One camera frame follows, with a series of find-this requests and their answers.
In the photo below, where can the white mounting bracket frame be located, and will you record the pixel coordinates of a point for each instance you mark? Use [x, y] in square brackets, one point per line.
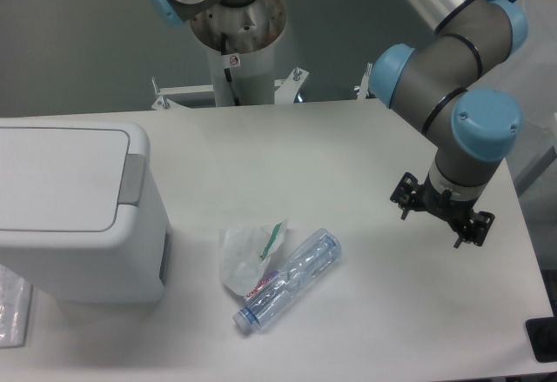
[289, 90]

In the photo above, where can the black device right edge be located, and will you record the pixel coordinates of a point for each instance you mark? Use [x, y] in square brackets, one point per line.
[542, 336]

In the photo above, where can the clear crushed plastic bottle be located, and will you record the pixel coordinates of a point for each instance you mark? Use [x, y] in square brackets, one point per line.
[276, 291]

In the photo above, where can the clear plastic sheet left edge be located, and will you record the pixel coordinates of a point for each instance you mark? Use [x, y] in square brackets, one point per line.
[16, 295]

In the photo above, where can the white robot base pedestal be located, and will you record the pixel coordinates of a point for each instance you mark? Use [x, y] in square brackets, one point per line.
[240, 45]

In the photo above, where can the white plastic wrapper green strip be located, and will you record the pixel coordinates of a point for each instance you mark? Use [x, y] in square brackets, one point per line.
[245, 253]

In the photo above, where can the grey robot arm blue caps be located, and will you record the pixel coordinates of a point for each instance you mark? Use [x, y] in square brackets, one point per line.
[431, 89]

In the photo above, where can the white push-lid trash can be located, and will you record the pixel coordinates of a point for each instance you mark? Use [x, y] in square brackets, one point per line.
[81, 215]

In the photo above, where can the grey cabinet at right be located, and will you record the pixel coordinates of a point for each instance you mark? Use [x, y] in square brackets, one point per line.
[530, 75]

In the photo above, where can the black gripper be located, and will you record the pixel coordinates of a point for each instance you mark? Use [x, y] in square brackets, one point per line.
[471, 227]

